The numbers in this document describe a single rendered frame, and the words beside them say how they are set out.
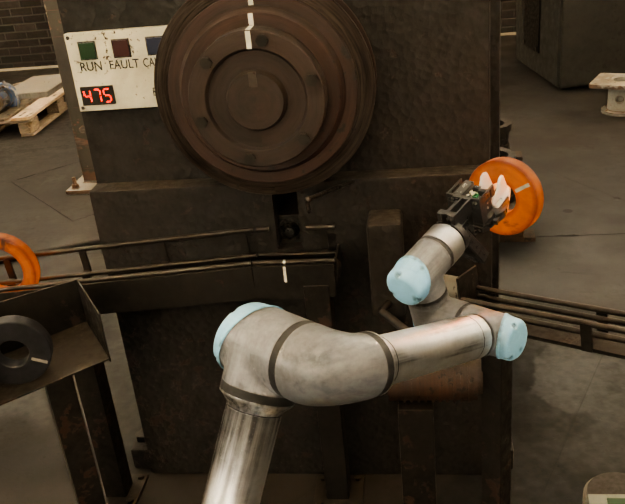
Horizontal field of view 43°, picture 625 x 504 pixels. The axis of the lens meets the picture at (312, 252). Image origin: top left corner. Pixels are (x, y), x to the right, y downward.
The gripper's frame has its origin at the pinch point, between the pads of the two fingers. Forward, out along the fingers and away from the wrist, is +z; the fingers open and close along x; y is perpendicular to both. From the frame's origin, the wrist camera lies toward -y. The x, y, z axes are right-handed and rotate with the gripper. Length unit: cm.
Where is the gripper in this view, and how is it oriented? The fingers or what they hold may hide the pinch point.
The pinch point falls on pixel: (504, 187)
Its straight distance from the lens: 163.0
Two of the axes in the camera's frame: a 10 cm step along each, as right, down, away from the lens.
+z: 6.2, -5.9, 5.2
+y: -2.6, -7.8, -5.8
